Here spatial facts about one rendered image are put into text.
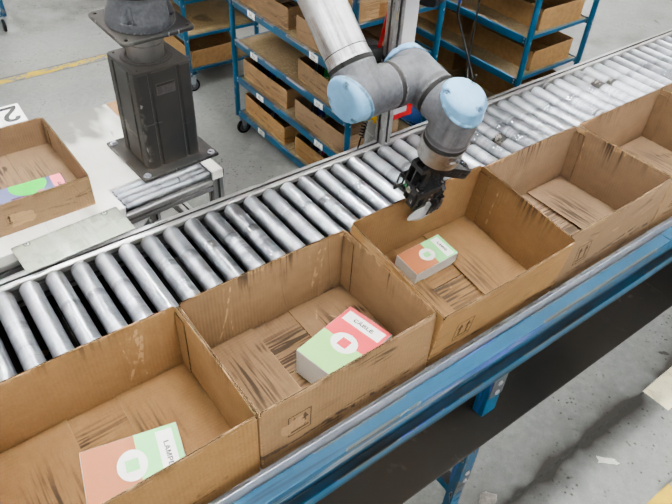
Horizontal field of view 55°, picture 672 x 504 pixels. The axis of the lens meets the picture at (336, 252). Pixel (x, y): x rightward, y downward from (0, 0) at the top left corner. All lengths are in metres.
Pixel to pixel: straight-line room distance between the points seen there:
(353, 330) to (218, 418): 0.31
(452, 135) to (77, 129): 1.45
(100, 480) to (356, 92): 0.77
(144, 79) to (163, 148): 0.24
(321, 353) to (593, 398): 1.51
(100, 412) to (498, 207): 0.97
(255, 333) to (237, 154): 2.20
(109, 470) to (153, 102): 1.15
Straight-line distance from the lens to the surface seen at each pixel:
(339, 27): 1.21
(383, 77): 1.21
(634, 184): 1.82
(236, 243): 1.78
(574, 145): 1.88
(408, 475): 1.51
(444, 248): 1.51
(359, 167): 2.08
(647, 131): 2.24
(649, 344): 2.86
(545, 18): 3.25
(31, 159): 2.22
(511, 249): 1.59
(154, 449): 1.15
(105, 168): 2.13
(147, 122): 1.99
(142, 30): 1.89
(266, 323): 1.39
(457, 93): 1.22
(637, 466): 2.48
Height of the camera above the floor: 1.93
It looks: 42 degrees down
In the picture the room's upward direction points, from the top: 4 degrees clockwise
